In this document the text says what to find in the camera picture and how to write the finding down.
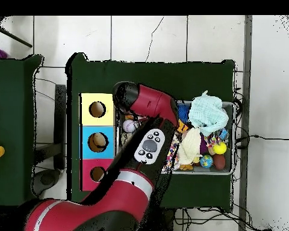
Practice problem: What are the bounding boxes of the clear mesh bin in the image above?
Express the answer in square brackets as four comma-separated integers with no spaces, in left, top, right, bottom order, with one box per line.
[116,99,237,175]

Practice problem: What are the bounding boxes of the white baseball toy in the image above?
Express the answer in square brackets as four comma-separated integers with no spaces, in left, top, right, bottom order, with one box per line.
[122,119,137,134]

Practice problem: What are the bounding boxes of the orange toy brick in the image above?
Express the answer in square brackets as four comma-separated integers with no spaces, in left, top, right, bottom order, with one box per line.
[176,120,190,133]

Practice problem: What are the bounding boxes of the blue spiky ball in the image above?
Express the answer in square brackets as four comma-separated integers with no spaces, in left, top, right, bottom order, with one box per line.
[177,103,191,121]

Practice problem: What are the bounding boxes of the cream waffle cloth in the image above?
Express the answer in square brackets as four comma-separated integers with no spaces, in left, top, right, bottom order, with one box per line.
[176,127,202,165]

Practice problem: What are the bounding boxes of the dark green table cloth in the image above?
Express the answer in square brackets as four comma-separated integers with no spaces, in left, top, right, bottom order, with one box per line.
[66,52,237,212]

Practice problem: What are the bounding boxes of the mint green cloth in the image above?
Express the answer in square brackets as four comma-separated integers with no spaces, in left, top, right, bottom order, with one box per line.
[188,90,229,137]

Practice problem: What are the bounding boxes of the globe print ball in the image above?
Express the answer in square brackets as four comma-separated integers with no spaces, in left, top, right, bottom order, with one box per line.
[199,154,214,168]

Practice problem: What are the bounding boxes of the plain yellow ball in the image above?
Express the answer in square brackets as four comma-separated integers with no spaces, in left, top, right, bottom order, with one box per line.
[213,141,228,155]

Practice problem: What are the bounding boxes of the brown football toy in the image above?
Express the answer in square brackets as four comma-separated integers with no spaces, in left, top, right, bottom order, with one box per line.
[213,153,226,171]

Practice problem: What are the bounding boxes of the black floor stand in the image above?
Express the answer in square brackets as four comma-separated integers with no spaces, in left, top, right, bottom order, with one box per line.
[33,84,67,196]

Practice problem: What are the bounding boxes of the side table green cloth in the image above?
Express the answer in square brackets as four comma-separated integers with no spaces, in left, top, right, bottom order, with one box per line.
[0,54,45,209]

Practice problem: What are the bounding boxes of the black tripod leg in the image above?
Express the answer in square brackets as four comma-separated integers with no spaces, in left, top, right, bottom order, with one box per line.
[0,16,33,48]

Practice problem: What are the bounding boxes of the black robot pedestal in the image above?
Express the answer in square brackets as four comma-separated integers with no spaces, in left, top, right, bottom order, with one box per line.
[156,207,176,231]

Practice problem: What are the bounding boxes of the black floor cable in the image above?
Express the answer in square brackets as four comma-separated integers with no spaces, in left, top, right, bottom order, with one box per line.
[235,134,289,141]

